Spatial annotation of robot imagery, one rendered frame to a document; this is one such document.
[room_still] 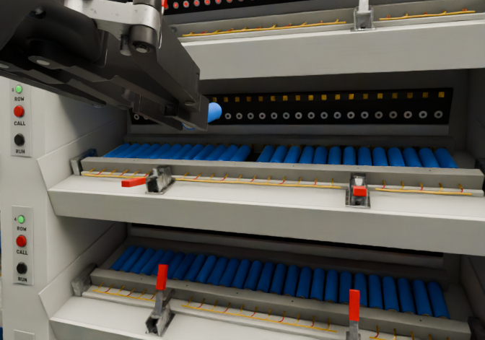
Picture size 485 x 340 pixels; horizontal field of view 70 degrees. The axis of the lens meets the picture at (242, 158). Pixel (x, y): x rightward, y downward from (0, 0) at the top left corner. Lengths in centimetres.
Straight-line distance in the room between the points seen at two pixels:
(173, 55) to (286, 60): 25
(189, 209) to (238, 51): 21
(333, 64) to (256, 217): 21
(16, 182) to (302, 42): 48
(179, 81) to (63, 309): 51
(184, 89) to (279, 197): 26
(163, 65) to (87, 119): 48
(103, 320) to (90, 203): 18
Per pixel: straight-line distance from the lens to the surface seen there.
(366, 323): 53
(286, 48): 43
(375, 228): 43
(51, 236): 62
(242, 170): 48
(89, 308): 64
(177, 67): 21
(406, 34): 43
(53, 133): 61
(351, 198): 42
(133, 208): 52
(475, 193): 48
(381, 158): 51
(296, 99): 57
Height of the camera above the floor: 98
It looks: 3 degrees down
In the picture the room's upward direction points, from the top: 1 degrees clockwise
